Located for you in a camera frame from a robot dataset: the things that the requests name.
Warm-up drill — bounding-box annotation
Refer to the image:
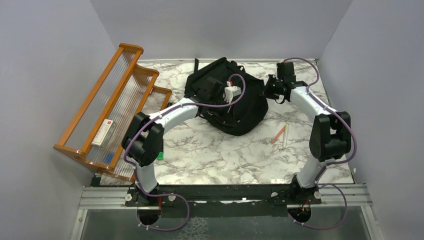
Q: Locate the orange pencil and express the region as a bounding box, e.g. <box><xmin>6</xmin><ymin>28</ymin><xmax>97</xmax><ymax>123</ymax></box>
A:
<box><xmin>271</xmin><ymin>126</ymin><xmax>286</xmax><ymax>144</ymax></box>

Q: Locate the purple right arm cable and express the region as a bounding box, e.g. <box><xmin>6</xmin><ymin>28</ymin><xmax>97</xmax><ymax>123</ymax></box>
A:
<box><xmin>280</xmin><ymin>57</ymin><xmax>359</xmax><ymax>231</ymax></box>

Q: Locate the blue eraser in rack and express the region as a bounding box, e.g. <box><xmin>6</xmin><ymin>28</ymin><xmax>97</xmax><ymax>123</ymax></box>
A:
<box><xmin>103</xmin><ymin>152</ymin><xmax>115</xmax><ymax>165</ymax></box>

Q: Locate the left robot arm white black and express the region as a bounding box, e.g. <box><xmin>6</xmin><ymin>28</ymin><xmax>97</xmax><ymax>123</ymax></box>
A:
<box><xmin>121</xmin><ymin>77</ymin><xmax>230</xmax><ymax>206</ymax></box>

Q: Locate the white red small box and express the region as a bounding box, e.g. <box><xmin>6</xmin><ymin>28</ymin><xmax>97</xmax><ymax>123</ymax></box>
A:
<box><xmin>91</xmin><ymin>119</ymin><xmax>116</xmax><ymax>148</ymax></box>

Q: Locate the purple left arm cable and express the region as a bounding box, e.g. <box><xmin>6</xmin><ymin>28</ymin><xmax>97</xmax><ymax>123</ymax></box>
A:
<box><xmin>123</xmin><ymin>73</ymin><xmax>247</xmax><ymax>233</ymax></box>

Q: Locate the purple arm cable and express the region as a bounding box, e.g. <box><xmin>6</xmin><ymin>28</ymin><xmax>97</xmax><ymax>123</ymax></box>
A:
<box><xmin>280</xmin><ymin>57</ymin><xmax>359</xmax><ymax>231</ymax></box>
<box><xmin>123</xmin><ymin>73</ymin><xmax>247</xmax><ymax>233</ymax></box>

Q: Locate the black student backpack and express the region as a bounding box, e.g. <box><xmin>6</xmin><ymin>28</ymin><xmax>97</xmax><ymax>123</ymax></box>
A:
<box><xmin>184</xmin><ymin>57</ymin><xmax>269</xmax><ymax>136</ymax></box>

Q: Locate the white pencil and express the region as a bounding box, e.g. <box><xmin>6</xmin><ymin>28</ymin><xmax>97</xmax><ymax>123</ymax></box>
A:
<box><xmin>283</xmin><ymin>123</ymin><xmax>289</xmax><ymax>149</ymax></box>

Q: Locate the black metal base rail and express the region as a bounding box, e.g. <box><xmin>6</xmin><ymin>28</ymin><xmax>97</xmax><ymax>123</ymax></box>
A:
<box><xmin>124</xmin><ymin>184</ymin><xmax>322</xmax><ymax>218</ymax></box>

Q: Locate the green black marker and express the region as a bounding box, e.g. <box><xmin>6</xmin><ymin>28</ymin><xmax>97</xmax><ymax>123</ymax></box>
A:
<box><xmin>156</xmin><ymin>151</ymin><xmax>164</xmax><ymax>161</ymax></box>

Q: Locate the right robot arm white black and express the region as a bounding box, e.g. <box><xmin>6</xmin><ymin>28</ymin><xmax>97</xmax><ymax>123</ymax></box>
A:
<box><xmin>264</xmin><ymin>59</ymin><xmax>352</xmax><ymax>204</ymax></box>

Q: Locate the orange wooden rack shelf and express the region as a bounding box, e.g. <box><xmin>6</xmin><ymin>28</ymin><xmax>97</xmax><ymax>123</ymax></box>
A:
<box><xmin>54</xmin><ymin>43</ymin><xmax>172</xmax><ymax>182</ymax></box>

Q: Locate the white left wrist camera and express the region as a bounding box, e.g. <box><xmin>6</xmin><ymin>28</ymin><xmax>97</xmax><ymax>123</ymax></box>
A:
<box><xmin>224</xmin><ymin>86</ymin><xmax>242</xmax><ymax>103</ymax></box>

